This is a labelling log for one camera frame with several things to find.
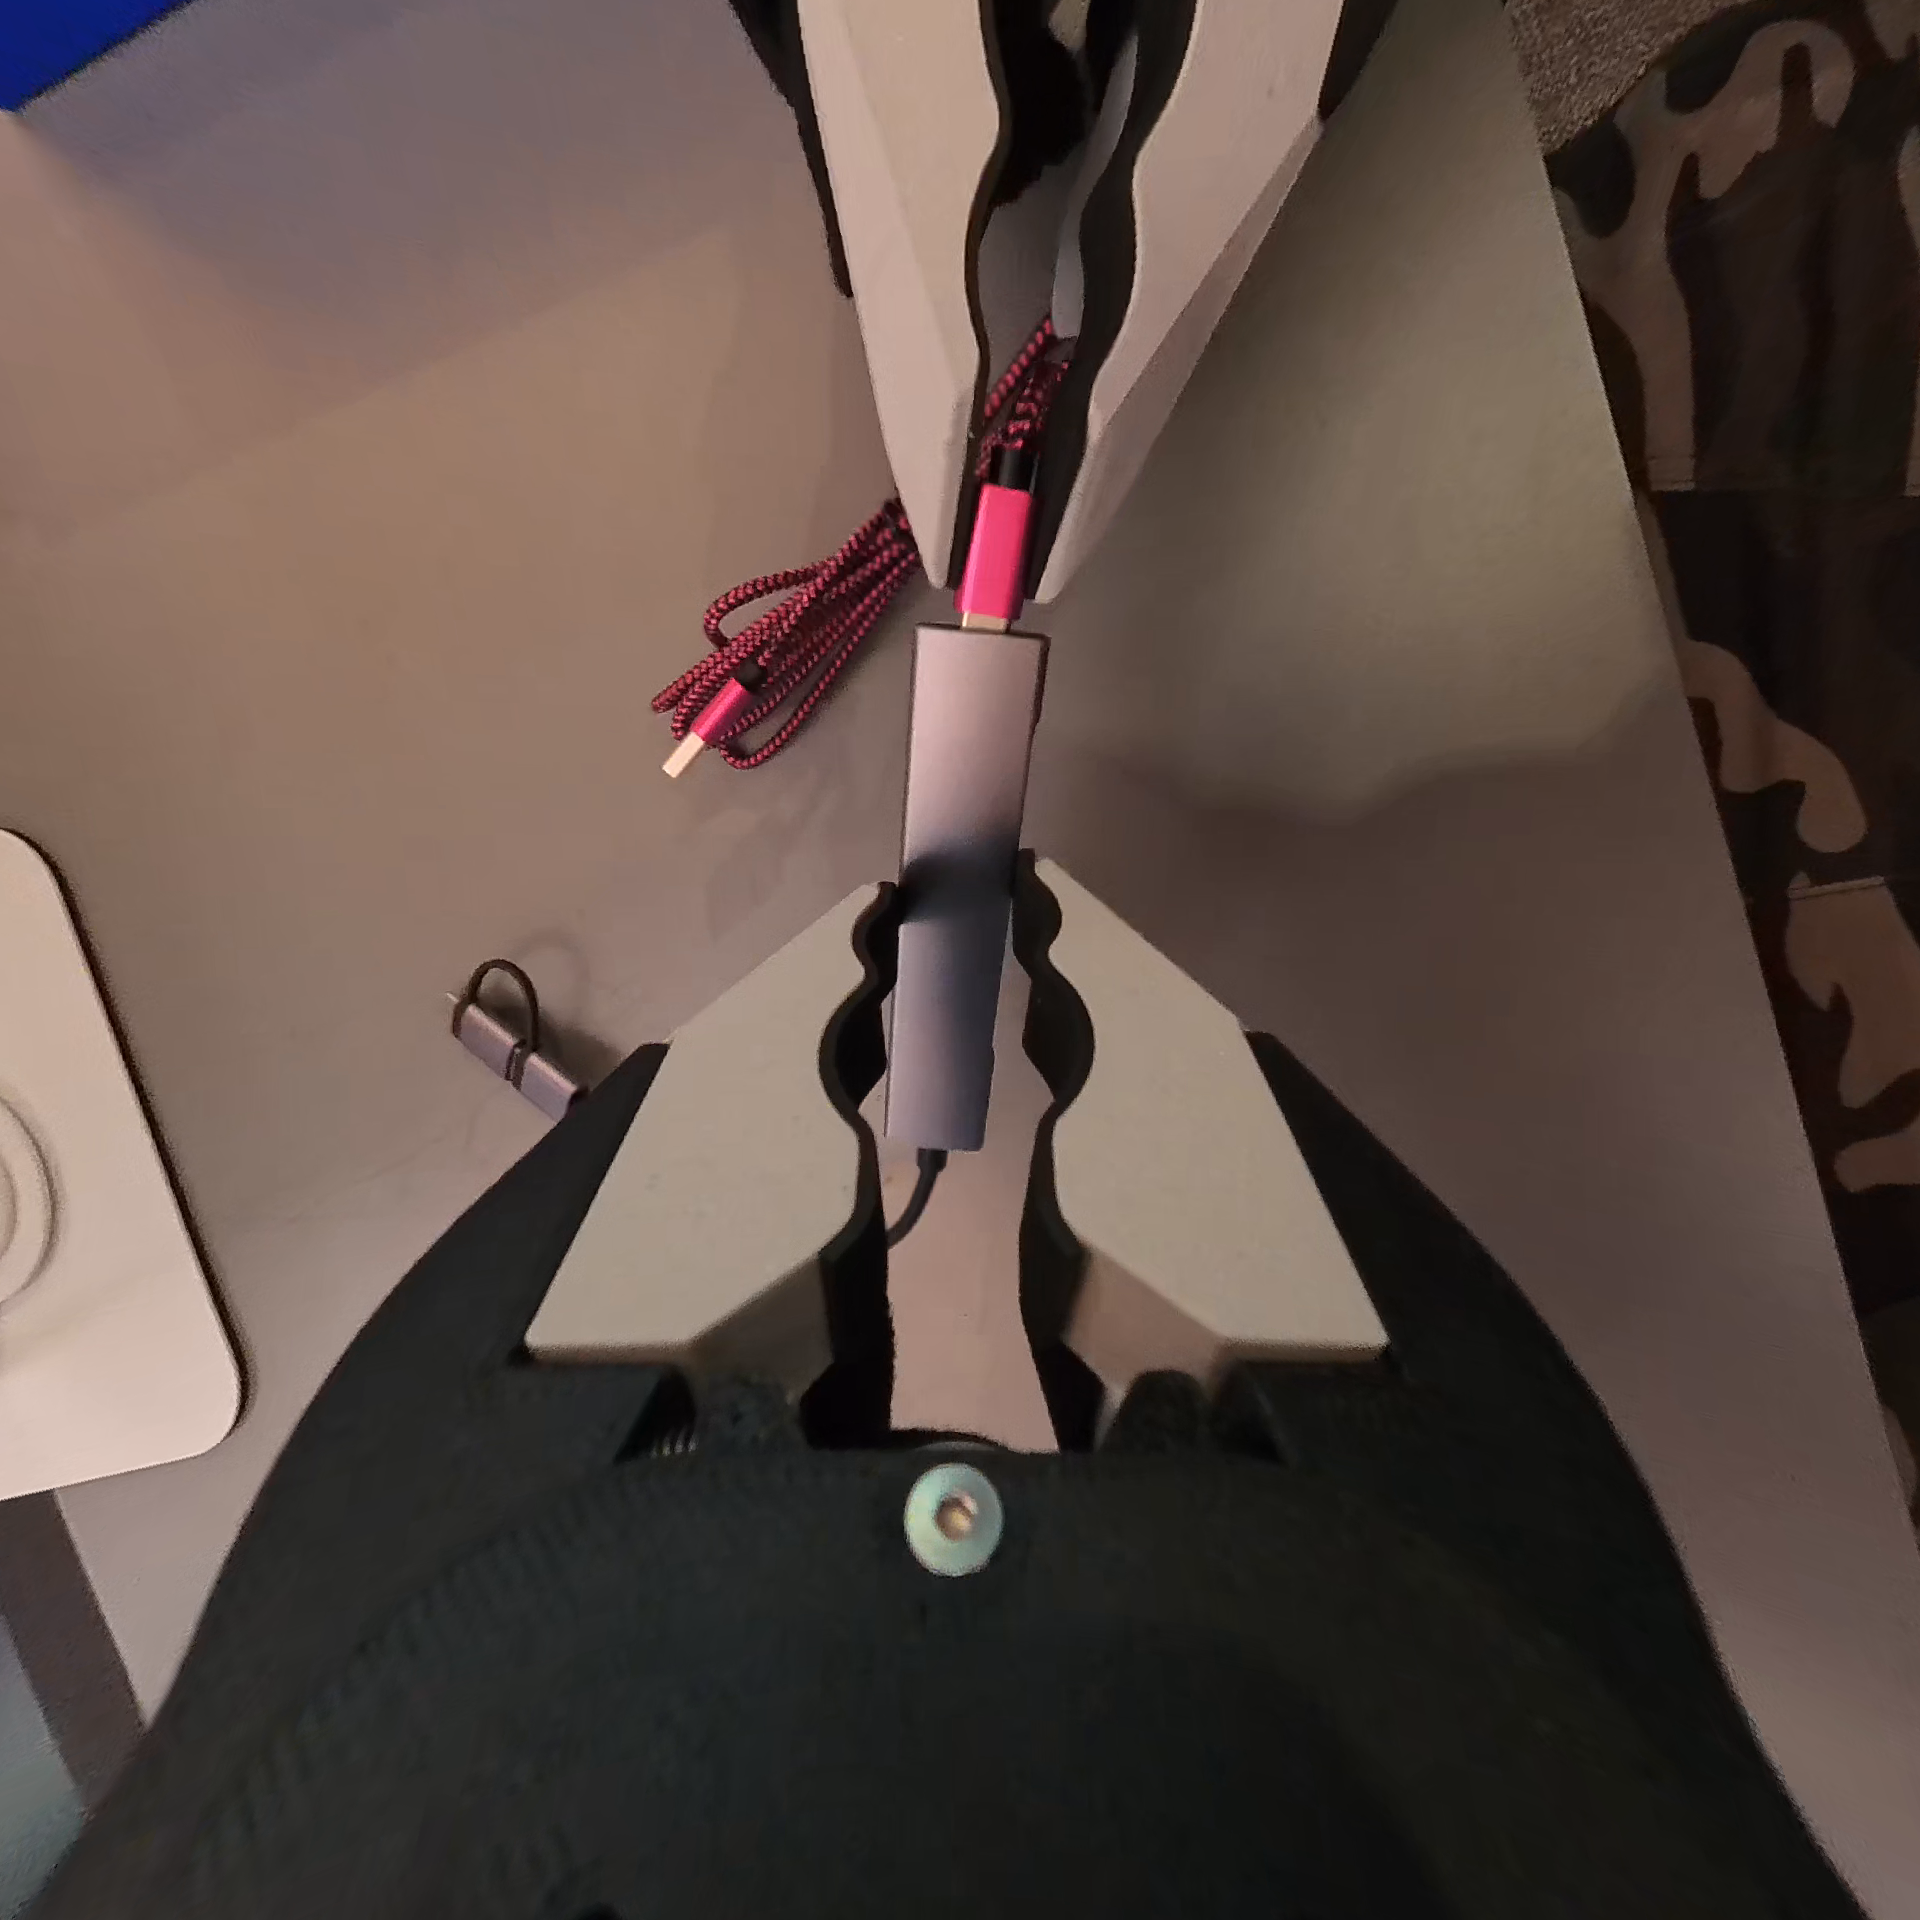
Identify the blue plastic bin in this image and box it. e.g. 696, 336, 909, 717
0, 0, 116, 117

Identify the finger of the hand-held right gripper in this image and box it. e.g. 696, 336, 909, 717
1032, 0, 1346, 605
790, 0, 1038, 592

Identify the pink braided usb cable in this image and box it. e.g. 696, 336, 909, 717
651, 322, 1074, 781

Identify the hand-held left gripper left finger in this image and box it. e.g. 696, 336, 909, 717
522, 882, 904, 1378

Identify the white tablet stand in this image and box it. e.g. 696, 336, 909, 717
0, 824, 248, 1502

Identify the grey usb hub with cable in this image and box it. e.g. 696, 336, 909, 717
445, 625, 1051, 1248

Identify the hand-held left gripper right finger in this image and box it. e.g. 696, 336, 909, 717
1019, 851, 1389, 1432

